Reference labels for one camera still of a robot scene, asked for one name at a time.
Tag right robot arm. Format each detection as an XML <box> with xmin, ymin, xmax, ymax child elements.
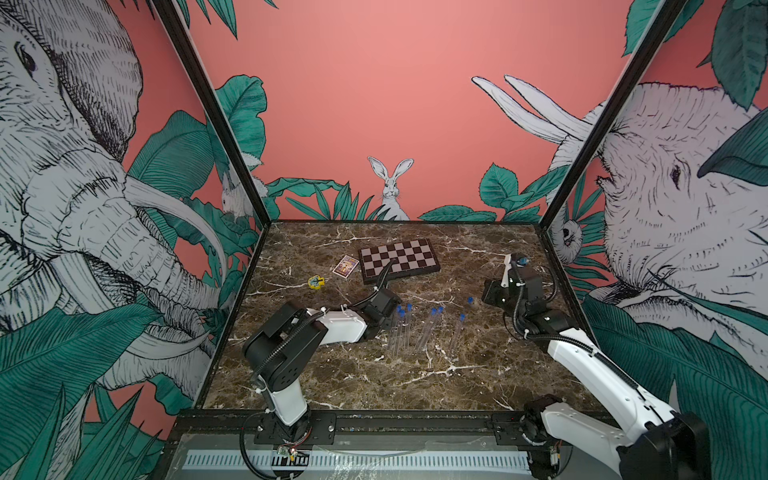
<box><xmin>482</xmin><ymin>255</ymin><xmax>712</xmax><ymax>479</ymax></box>

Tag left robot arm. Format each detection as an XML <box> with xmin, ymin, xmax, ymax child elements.
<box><xmin>242</xmin><ymin>261</ymin><xmax>401</xmax><ymax>431</ymax></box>

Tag test tube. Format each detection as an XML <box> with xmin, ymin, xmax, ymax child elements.
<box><xmin>416</xmin><ymin>308</ymin><xmax>438</xmax><ymax>351</ymax></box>
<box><xmin>448</xmin><ymin>313</ymin><xmax>466</xmax><ymax>359</ymax></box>
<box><xmin>400</xmin><ymin>303</ymin><xmax>413</xmax><ymax>353</ymax></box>
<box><xmin>429</xmin><ymin>306</ymin><xmax>444</xmax><ymax>341</ymax></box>
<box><xmin>390</xmin><ymin>306</ymin><xmax>406</xmax><ymax>357</ymax></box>

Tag test tube rightmost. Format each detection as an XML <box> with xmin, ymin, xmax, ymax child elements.
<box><xmin>448</xmin><ymin>313</ymin><xmax>466</xmax><ymax>359</ymax></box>

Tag small card box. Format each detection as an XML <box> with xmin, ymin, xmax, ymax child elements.
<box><xmin>332</xmin><ymin>255</ymin><xmax>359</xmax><ymax>278</ymax></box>

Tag folded chess board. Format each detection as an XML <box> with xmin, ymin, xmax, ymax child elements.
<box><xmin>359</xmin><ymin>238</ymin><xmax>441</xmax><ymax>284</ymax></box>

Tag yellow small toy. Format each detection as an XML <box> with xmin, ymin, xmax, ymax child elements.
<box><xmin>307</xmin><ymin>275</ymin><xmax>326</xmax><ymax>290</ymax></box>

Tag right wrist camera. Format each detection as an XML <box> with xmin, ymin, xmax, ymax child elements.
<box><xmin>501</xmin><ymin>254</ymin><xmax>530</xmax><ymax>286</ymax></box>

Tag black mounting rail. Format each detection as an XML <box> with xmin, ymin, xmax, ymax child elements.
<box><xmin>169</xmin><ymin>409</ymin><xmax>533</xmax><ymax>449</ymax></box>

